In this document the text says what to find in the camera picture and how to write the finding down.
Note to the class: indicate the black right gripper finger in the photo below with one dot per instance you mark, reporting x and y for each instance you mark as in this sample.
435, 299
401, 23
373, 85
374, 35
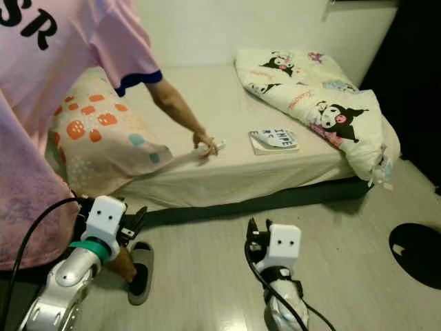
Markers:
251, 231
267, 229

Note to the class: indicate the clear plastic bag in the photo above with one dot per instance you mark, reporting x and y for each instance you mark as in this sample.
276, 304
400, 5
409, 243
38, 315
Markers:
186, 160

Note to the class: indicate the white blue lettered book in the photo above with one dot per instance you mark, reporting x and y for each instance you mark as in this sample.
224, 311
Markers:
275, 141

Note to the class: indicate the small white paper scrap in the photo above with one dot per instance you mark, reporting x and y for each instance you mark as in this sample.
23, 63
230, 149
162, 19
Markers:
219, 145

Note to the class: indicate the person's bare forearm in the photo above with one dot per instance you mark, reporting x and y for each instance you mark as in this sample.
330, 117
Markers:
176, 107

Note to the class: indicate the person's hand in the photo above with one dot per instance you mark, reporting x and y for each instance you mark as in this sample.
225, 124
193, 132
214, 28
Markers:
204, 145

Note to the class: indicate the dark bed base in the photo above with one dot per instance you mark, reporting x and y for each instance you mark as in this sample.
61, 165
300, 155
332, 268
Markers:
275, 196

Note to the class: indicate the person's bare foot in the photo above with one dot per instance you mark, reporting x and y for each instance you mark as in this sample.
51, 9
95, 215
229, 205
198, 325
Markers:
124, 265

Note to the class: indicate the black grey slipper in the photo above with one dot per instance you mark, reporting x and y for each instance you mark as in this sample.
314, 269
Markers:
143, 283

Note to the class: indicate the orange dotted pink pillow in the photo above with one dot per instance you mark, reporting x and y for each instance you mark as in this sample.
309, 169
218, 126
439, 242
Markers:
103, 152

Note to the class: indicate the person in pink shirt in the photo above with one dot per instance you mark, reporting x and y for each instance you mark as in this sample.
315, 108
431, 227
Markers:
27, 207

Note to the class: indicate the cream sheeted bed mattress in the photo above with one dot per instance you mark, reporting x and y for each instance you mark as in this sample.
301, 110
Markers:
220, 103

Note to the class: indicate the cream cartoon print quilt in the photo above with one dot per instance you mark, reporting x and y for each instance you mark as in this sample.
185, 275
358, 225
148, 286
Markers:
296, 86

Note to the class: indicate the black cabinet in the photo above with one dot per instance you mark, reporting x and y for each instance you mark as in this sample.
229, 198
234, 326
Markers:
413, 69

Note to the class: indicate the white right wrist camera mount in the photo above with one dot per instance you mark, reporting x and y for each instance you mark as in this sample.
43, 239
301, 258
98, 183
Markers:
284, 246

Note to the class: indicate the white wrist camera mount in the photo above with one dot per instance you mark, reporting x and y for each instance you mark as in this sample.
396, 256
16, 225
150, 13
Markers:
107, 219
284, 246

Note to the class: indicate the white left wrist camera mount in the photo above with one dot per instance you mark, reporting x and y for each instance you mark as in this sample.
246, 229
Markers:
107, 219

